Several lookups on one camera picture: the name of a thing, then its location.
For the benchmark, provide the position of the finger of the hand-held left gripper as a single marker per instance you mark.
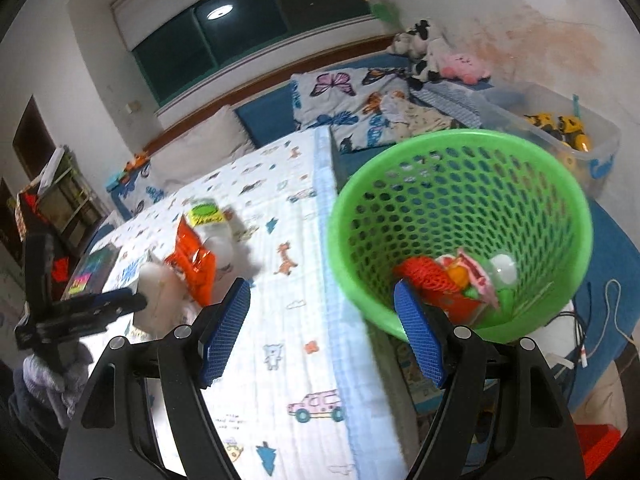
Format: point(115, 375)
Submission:
point(107, 297)
point(85, 321)

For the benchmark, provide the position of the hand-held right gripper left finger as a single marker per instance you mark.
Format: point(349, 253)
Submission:
point(227, 330)

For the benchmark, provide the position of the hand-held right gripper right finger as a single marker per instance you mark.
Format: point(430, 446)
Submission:
point(420, 335)

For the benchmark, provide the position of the red plastic cup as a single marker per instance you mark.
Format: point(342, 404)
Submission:
point(460, 307)

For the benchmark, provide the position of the blue white milk carton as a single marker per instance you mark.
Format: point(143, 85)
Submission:
point(160, 300)

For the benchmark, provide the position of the red mesh net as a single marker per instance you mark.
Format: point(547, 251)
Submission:
point(425, 272)

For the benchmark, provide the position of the orange fruit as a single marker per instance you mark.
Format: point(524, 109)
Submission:
point(457, 275)

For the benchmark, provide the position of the orange snack bag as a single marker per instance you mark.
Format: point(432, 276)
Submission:
point(192, 265)

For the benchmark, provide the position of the green plastic basket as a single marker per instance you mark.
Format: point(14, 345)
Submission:
point(360, 290)

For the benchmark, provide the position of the pink snack wrapper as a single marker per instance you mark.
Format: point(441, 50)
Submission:
point(477, 272)

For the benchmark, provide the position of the clear dome lid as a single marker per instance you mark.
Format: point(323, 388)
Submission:
point(502, 270)

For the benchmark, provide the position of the yellow green drink carton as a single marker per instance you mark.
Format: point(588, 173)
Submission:
point(205, 212)

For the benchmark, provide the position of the person's left hand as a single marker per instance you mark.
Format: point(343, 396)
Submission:
point(55, 385)

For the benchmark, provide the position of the plastic case of coloured markers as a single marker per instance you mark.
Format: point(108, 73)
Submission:
point(92, 272)

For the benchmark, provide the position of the red black clothes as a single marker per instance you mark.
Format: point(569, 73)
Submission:
point(30, 205)

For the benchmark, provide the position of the white shelf unit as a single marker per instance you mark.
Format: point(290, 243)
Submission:
point(70, 200)

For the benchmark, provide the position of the teal plush toy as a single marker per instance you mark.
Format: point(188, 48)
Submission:
point(116, 180)

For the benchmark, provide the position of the white cartoon printed blanket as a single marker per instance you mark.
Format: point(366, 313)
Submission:
point(310, 240)

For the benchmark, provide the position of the orange plush toy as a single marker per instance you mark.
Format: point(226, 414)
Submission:
point(137, 161)

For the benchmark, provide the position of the dark brown door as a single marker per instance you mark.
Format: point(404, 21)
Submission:
point(35, 140)

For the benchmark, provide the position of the beige pillow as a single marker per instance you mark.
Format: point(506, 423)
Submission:
point(200, 155)

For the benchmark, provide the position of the wooden window ledge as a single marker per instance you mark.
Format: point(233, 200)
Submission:
point(190, 124)

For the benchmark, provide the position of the red box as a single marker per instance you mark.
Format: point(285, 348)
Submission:
point(600, 447)

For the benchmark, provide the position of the small printed garment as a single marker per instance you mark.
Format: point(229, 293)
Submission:
point(425, 117)

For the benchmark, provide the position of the blue upholstered bed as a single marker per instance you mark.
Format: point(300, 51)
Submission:
point(265, 110)

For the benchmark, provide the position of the grey patterned cushion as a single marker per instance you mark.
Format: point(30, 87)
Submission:
point(455, 102)

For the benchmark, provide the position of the large butterfly print pillow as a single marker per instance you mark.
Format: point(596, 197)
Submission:
point(340, 105)

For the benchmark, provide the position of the yellow toy excavator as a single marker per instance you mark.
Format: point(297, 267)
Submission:
point(540, 122)
point(574, 135)

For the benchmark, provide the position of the clear storage bin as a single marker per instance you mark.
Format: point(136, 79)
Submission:
point(600, 160)

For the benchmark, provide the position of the pink plush toy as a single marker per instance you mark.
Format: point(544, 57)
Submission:
point(465, 67)

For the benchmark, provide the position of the black white cow plush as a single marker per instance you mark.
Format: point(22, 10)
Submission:
point(432, 60)

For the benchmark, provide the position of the dark window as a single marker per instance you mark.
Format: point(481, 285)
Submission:
point(250, 25)

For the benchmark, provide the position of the wall light switch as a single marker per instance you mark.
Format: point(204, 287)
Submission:
point(133, 107)

